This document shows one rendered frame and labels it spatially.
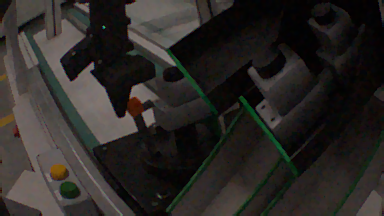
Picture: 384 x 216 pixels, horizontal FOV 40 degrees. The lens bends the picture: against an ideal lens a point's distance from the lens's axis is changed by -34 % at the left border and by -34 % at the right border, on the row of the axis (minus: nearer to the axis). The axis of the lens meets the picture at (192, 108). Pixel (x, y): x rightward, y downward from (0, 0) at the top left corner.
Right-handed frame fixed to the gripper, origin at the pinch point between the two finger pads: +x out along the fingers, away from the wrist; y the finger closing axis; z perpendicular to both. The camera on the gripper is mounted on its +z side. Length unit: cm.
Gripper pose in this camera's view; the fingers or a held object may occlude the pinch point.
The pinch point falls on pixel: (116, 93)
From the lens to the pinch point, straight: 98.6
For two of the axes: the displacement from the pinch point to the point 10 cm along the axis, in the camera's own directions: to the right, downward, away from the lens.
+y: 4.3, 3.3, -8.4
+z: -8.9, 3.2, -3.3
